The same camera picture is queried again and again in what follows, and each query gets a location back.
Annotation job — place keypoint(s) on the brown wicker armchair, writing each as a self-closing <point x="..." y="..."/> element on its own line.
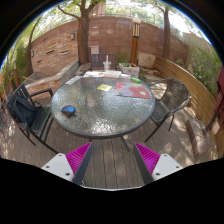
<point x="173" y="95"/>

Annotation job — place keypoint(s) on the grey box on wall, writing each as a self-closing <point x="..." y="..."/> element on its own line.
<point x="94" y="49"/>

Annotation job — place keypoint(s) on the forked tree trunk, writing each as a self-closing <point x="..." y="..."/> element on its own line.
<point x="83" y="36"/>

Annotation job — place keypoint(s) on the concrete planter with plants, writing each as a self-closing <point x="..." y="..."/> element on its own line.
<point x="129" y="70"/>

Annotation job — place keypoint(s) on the black metal chair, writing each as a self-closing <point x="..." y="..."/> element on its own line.
<point x="28" y="115"/>

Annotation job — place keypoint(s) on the beige stone slab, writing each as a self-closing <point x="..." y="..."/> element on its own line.
<point x="146" y="60"/>

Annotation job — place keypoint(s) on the red and grey mouse pad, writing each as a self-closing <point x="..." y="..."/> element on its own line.
<point x="133" y="90"/>

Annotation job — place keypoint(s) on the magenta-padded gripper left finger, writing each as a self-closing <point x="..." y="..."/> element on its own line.
<point x="78" y="156"/>

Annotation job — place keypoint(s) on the blue and white book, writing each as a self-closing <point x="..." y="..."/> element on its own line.
<point x="125" y="76"/>

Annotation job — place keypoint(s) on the dark wooden slat chair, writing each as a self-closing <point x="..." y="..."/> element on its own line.
<point x="100" y="61"/>

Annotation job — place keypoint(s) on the colourful thin booklet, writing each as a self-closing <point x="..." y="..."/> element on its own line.
<point x="89" y="74"/>

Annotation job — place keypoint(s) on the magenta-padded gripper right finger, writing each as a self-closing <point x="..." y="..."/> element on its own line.
<point x="149" y="157"/>

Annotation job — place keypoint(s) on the blue and black computer mouse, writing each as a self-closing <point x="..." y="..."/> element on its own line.
<point x="68" y="110"/>

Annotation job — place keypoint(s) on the black wall lamp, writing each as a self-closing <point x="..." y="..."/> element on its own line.
<point x="32" y="53"/>
<point x="72" y="36"/>

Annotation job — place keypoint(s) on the long printed paper strip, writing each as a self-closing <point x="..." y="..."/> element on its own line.
<point x="73" y="80"/>

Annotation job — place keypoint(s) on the wooden garden lamp post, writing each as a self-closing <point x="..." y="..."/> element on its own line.
<point x="135" y="40"/>

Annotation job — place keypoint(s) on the yellow square card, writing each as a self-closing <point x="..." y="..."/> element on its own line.
<point x="104" y="87"/>

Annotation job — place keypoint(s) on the slim tree trunk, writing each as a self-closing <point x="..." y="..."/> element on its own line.
<point x="166" y="33"/>

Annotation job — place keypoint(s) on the clear plastic cup with straw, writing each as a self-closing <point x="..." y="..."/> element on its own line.
<point x="106" y="65"/>

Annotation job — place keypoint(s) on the green wipes packet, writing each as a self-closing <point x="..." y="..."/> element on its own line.
<point x="136" y="80"/>

